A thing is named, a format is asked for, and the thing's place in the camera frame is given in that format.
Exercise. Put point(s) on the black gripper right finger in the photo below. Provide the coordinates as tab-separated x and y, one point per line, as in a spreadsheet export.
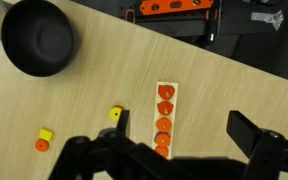
270	153

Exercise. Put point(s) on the grey tape strip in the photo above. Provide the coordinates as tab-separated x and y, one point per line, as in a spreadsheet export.
262	16

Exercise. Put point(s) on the orange spirit level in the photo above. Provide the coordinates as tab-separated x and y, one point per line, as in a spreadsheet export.
164	6

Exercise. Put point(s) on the yellow square block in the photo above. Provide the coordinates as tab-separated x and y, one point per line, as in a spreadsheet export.
46	134

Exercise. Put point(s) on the black bowl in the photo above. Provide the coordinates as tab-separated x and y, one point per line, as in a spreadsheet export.
37	36

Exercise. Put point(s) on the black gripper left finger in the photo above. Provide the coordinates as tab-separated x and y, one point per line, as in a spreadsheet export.
94	156

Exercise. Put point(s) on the wooden peg board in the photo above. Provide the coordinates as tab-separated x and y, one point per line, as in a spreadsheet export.
174	110

